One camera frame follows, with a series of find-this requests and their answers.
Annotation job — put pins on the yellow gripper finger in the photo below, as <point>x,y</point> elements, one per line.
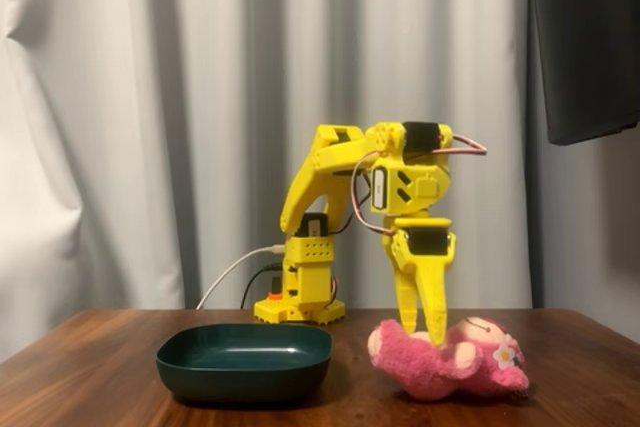
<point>406,292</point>
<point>434,297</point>

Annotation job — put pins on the yellow gripper body black servo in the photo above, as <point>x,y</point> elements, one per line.
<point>425,243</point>

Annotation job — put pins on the pink strawberry bear plush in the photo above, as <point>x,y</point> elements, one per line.
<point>430,369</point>

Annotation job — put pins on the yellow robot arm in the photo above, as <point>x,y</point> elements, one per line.
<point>305,182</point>

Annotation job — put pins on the dark green plastic bin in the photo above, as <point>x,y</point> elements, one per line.
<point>240,362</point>

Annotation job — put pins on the orange black board holder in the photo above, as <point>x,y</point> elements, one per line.
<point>275,292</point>

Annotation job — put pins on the black monitor screen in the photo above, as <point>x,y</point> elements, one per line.
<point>585,47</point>

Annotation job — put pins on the pale grey curtain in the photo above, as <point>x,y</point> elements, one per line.
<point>150,97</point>

